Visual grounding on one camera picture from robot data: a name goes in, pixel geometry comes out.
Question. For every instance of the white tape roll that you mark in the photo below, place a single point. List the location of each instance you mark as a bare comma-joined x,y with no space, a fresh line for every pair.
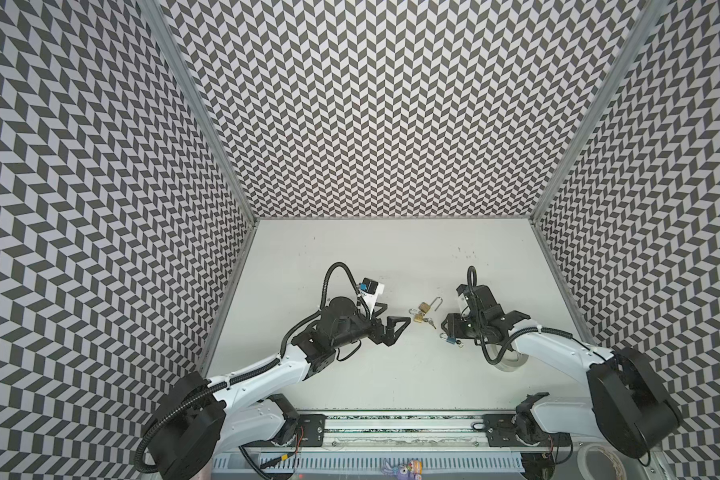
598,461

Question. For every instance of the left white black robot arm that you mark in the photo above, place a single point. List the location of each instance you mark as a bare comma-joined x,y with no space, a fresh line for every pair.
244,406

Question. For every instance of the purple toy figure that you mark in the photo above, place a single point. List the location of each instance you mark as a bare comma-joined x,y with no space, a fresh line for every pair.
410,470

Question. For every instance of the white slotted cable duct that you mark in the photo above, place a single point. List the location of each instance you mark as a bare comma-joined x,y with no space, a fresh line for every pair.
361,463

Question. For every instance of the brass padlock with keys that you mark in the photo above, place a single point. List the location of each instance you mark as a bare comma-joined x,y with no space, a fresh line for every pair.
422,313

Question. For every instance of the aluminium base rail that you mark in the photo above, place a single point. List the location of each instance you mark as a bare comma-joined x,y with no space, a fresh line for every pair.
396,429

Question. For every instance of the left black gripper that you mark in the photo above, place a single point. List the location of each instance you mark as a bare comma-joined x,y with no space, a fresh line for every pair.
390,336

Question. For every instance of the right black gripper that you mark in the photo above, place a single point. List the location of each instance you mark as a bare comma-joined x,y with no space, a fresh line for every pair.
456,325

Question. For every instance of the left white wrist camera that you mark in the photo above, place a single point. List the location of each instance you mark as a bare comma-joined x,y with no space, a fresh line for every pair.
371,289

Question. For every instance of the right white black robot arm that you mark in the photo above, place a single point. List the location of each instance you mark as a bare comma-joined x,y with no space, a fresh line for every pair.
626,403

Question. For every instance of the clear tape roll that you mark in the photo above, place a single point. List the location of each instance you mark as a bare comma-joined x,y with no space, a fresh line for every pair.
511,360

